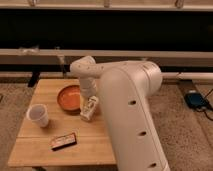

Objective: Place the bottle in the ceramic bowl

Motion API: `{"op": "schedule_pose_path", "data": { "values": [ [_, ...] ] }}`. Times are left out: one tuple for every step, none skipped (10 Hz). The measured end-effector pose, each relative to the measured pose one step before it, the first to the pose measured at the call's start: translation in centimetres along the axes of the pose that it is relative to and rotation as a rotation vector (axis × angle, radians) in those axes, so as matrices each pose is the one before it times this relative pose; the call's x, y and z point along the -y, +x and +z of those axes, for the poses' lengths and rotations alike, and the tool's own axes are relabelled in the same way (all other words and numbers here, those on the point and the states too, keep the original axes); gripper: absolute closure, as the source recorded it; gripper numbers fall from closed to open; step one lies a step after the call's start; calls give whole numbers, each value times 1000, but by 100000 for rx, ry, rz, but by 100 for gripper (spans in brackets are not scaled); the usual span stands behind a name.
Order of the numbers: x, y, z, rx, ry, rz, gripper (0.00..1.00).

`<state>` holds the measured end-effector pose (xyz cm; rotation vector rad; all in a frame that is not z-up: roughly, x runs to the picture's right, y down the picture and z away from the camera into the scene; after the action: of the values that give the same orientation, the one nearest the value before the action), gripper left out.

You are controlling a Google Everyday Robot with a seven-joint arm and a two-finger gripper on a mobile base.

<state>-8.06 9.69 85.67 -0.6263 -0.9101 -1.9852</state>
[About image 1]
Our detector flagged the orange ceramic bowl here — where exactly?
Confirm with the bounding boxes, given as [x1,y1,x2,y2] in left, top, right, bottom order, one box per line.
[57,85,81,112]

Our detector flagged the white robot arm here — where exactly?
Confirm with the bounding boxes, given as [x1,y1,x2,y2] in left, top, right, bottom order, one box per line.
[70,56,170,171]

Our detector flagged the blue power box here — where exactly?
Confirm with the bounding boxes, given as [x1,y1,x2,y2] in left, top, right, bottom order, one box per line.
[184,93,206,109]

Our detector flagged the black table leg bracket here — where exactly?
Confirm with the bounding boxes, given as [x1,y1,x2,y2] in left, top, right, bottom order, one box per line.
[28,72,40,87]

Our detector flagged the dark snack bar packet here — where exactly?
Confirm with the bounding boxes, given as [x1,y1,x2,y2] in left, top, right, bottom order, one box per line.
[50,133,77,151]

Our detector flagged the wooden table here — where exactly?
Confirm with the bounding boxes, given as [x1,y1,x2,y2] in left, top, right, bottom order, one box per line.
[8,79,115,167]

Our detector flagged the black cable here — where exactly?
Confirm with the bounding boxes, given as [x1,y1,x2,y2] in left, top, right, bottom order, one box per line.
[199,87,213,122]

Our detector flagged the white plastic cup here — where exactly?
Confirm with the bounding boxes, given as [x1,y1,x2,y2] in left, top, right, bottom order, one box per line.
[26,104,49,128]

